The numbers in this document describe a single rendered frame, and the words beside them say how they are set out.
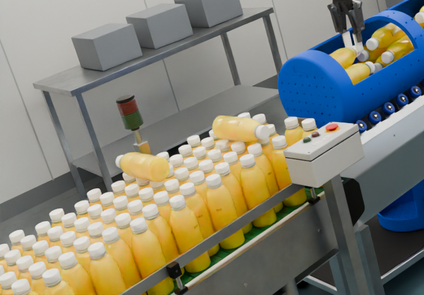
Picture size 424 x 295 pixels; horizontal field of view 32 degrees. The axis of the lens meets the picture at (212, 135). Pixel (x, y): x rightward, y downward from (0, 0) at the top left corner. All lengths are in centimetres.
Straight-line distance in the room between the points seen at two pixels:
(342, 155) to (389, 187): 59
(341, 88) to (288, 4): 423
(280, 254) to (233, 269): 17
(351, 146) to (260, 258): 39
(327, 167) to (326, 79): 41
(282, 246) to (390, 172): 63
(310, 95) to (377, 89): 22
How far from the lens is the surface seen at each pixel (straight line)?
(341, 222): 212
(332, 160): 201
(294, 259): 213
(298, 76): 241
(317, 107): 240
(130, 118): 239
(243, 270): 201
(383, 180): 256
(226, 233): 197
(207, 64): 607
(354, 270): 220
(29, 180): 554
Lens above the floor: 181
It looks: 18 degrees down
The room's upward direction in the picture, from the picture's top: 17 degrees counter-clockwise
